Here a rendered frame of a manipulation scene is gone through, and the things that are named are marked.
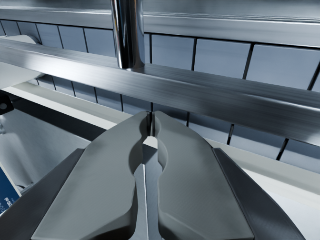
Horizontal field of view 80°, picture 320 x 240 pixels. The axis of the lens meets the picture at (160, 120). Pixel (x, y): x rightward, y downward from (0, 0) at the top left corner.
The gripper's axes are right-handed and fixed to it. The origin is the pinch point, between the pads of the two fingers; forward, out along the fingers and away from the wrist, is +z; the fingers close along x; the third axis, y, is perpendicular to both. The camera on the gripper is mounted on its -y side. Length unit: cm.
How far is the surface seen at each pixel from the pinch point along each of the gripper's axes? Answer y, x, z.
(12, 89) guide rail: 3.8, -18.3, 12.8
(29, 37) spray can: -2.2, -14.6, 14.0
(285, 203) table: 14.0, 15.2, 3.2
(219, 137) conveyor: 4.1, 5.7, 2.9
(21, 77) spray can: 1.5, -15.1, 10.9
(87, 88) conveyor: 2.8, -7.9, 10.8
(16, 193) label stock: 37, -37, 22
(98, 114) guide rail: 3.4, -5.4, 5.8
